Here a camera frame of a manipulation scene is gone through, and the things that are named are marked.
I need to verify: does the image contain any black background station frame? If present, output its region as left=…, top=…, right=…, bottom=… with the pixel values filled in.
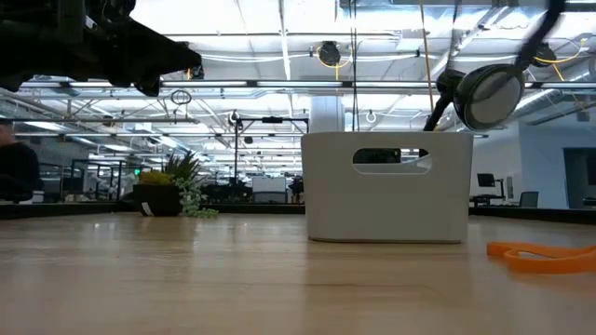
left=234, top=115, right=310, bottom=206

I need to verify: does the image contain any white plastic bin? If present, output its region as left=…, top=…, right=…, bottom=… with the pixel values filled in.
left=300, top=131, right=475, bottom=245

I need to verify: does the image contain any yellow hanging cable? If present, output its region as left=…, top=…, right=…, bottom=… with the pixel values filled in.
left=418, top=0, right=435, bottom=113

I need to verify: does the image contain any white panel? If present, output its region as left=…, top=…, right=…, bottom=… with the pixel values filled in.
left=251, top=176, right=288, bottom=205

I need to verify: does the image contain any potted succulent plant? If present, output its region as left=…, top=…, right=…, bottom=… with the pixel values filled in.
left=132, top=151, right=220, bottom=219

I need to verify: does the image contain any black hanging cable loop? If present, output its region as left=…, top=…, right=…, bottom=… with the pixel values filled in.
left=169, top=88, right=193, bottom=106

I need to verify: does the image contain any person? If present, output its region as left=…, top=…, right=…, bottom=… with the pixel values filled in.
left=0, top=121, right=42, bottom=205

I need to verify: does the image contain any orange rubber band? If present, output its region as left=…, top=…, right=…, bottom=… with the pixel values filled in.
left=486, top=241, right=596, bottom=275

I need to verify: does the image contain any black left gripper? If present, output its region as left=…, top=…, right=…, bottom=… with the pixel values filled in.
left=0, top=0, right=202, bottom=97

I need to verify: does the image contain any grey office chair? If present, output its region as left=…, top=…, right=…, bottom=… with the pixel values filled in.
left=518, top=190, right=540, bottom=209

